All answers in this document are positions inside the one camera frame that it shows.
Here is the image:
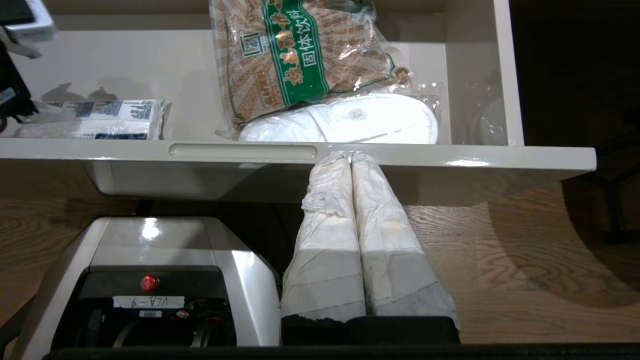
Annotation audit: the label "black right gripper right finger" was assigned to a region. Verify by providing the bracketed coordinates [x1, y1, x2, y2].
[347, 151, 462, 346]

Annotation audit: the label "white tissue pack blue print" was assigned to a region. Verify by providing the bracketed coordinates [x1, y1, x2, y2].
[16, 98, 172, 141]

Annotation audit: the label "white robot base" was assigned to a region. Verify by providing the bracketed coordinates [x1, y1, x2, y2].
[9, 215, 284, 360]

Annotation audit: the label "white handwritten label sticker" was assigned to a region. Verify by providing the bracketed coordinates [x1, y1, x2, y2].
[112, 295, 186, 310]

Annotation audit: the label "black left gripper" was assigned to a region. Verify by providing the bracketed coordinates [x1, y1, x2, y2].
[0, 40, 37, 135]

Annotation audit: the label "white slippers in flat bag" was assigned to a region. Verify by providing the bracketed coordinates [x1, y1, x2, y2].
[237, 82, 444, 146]

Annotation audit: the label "open grey drawer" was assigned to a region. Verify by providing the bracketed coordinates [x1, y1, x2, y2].
[0, 0, 598, 207]

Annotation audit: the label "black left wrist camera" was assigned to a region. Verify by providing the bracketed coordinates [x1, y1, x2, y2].
[0, 0, 57, 59]

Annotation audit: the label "dark furniture leg frame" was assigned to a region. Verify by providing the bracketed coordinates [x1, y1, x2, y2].
[562, 132, 640, 247]

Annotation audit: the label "green brown snack bag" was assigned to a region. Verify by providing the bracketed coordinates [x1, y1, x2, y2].
[209, 0, 414, 139]

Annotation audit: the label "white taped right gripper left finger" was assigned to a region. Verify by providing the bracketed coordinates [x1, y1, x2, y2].
[280, 150, 368, 346]

